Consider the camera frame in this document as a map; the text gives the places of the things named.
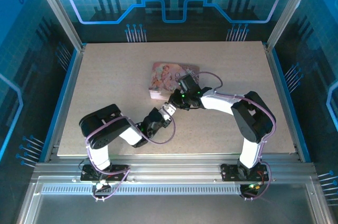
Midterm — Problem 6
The pink illustrated tin box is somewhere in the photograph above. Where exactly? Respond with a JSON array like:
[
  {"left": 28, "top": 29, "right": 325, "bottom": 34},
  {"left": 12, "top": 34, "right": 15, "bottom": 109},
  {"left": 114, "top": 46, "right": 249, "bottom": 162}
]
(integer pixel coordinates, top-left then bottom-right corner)
[{"left": 148, "top": 61, "right": 201, "bottom": 101}]

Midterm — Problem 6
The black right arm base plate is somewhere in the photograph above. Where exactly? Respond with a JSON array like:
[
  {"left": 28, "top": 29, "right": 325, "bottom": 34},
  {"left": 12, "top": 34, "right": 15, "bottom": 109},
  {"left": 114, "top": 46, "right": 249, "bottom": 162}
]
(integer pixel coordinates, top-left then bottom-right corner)
[{"left": 220, "top": 162, "right": 270, "bottom": 182}]

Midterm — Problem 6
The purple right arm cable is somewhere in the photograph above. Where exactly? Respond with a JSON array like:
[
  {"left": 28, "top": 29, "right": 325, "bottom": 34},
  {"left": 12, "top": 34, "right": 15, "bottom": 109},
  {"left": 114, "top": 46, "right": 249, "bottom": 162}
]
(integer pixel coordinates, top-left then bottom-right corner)
[{"left": 195, "top": 71, "right": 278, "bottom": 201}]

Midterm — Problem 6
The aluminium frame post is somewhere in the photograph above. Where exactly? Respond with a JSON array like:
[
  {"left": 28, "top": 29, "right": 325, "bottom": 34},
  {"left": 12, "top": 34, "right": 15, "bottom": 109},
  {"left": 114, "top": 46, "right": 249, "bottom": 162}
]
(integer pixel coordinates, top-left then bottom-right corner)
[
  {"left": 266, "top": 0, "right": 319, "bottom": 50},
  {"left": 29, "top": 0, "right": 86, "bottom": 52}
]

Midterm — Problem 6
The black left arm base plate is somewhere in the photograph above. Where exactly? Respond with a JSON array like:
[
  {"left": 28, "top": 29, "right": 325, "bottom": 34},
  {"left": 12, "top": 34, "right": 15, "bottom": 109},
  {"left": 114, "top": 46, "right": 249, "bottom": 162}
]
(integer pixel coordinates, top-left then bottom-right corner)
[{"left": 80, "top": 164, "right": 130, "bottom": 182}]

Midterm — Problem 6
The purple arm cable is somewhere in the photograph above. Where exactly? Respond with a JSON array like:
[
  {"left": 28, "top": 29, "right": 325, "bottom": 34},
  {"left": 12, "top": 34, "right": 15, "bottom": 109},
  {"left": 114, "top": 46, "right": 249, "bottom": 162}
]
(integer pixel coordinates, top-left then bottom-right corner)
[
  {"left": 84, "top": 115, "right": 177, "bottom": 202},
  {"left": 195, "top": 71, "right": 278, "bottom": 201}
]

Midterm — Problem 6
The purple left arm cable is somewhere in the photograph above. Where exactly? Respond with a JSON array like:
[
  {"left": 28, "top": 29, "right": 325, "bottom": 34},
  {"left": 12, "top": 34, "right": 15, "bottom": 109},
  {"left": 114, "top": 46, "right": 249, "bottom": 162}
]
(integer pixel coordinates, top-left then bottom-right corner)
[{"left": 84, "top": 115, "right": 177, "bottom": 202}]

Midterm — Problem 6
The long aluminium base rail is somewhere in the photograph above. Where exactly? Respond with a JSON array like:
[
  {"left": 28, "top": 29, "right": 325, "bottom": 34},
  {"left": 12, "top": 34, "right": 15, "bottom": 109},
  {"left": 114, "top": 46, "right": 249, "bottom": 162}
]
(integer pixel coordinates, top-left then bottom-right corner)
[{"left": 33, "top": 153, "right": 317, "bottom": 184}]

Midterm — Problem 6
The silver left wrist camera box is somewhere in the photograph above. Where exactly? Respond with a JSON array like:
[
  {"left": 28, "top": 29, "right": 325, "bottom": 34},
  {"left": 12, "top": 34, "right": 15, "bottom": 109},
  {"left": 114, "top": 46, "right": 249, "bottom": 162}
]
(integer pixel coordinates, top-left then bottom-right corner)
[{"left": 157, "top": 102, "right": 175, "bottom": 128}]

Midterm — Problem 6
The aluminium side rail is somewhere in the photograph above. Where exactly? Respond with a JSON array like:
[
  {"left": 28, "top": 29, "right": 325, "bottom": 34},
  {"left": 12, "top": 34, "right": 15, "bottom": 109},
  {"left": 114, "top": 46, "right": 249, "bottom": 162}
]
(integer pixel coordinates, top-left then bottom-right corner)
[
  {"left": 42, "top": 45, "right": 87, "bottom": 163},
  {"left": 264, "top": 43, "right": 312, "bottom": 163}
]

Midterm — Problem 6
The slotted grey cable duct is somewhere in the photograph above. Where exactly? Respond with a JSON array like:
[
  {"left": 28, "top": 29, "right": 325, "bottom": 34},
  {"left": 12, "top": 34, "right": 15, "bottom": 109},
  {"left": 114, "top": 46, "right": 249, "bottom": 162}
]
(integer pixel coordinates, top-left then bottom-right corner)
[{"left": 41, "top": 183, "right": 243, "bottom": 196}]

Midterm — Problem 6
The grey metal tray panel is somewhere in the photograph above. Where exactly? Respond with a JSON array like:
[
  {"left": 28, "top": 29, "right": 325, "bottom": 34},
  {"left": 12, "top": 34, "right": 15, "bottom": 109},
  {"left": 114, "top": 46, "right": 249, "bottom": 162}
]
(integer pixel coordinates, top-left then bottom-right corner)
[{"left": 15, "top": 176, "right": 333, "bottom": 224}]

